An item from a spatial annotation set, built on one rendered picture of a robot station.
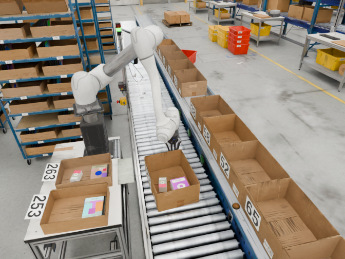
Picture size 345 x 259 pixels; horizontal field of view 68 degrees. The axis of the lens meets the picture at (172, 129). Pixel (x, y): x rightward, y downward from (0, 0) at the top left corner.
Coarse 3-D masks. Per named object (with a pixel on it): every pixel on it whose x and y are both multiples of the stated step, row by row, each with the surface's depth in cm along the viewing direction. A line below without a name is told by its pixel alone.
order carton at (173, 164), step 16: (144, 160) 190; (160, 160) 195; (176, 160) 200; (160, 176) 193; (176, 176) 193; (192, 176) 178; (160, 192) 180; (176, 192) 161; (192, 192) 166; (160, 208) 165
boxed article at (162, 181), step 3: (162, 177) 186; (165, 177) 186; (159, 180) 184; (162, 180) 184; (165, 180) 183; (159, 183) 181; (162, 183) 181; (165, 183) 181; (159, 186) 179; (162, 186) 179; (165, 186) 179; (159, 189) 179; (162, 189) 179; (165, 189) 179
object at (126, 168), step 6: (120, 162) 209; (126, 162) 209; (120, 168) 203; (126, 168) 203; (132, 168) 203; (120, 174) 197; (126, 174) 197; (132, 174) 197; (126, 180) 191; (132, 180) 191
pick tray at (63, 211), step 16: (64, 192) 175; (80, 192) 177; (96, 192) 179; (48, 208) 164; (64, 208) 170; (80, 208) 169; (48, 224) 150; (64, 224) 152; (80, 224) 154; (96, 224) 156
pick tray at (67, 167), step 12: (84, 156) 202; (96, 156) 204; (108, 156) 206; (60, 168) 193; (72, 168) 204; (84, 168) 204; (60, 180) 189; (84, 180) 179; (96, 180) 181; (108, 180) 184
